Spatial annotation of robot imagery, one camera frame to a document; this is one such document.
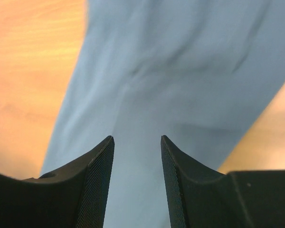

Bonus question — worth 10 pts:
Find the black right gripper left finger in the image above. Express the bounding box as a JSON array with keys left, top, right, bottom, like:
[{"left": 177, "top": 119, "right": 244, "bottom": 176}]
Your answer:
[{"left": 0, "top": 136, "right": 114, "bottom": 228}]

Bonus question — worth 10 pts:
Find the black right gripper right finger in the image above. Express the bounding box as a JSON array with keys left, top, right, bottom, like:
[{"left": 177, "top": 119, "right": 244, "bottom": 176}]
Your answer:
[{"left": 161, "top": 136, "right": 285, "bottom": 228}]

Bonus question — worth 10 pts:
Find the grey-blue t-shirt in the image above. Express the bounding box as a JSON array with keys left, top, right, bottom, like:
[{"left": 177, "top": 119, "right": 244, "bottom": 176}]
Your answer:
[{"left": 41, "top": 0, "right": 285, "bottom": 228}]

